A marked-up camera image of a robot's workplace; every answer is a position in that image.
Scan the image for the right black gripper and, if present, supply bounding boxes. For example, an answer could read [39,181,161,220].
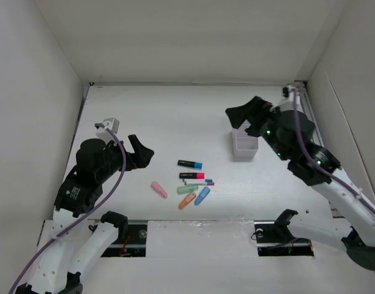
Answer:
[226,96,291,161]

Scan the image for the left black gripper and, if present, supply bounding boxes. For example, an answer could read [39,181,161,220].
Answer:
[97,134,154,181]

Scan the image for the white marker blue caps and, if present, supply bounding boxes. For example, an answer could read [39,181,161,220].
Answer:
[183,179,213,183]

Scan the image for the white marker pink caps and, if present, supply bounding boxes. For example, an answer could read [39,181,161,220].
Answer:
[185,182,215,186]

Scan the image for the green pastel highlighter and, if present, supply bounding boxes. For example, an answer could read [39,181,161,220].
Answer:
[177,184,199,195]

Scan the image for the black highlighter blue cap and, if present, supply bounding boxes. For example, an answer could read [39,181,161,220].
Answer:
[177,160,202,170]

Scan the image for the black highlighter pink cap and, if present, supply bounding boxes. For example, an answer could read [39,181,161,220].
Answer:
[179,173,205,179]

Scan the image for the orange pastel highlighter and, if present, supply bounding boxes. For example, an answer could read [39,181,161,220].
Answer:
[178,192,197,210]

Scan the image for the blue pastel highlighter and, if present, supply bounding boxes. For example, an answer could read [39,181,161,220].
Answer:
[194,186,210,206]

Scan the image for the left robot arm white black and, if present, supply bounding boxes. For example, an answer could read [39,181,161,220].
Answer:
[9,134,154,293]

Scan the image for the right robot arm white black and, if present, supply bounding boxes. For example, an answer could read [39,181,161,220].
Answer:
[225,96,375,271]

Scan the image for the white three-compartment organizer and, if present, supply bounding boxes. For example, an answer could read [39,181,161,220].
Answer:
[231,121,259,162]

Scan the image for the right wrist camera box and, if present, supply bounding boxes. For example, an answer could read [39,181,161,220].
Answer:
[278,85,303,113]

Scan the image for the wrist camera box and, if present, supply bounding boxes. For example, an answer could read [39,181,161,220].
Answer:
[95,118,119,143]
[278,85,303,113]

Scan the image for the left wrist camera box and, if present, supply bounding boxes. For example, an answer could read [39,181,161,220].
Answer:
[95,118,119,143]

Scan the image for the right aluminium rail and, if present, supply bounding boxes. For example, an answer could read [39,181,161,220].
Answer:
[294,81,324,146]

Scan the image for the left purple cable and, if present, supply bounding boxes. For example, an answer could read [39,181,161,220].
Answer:
[8,122,127,294]

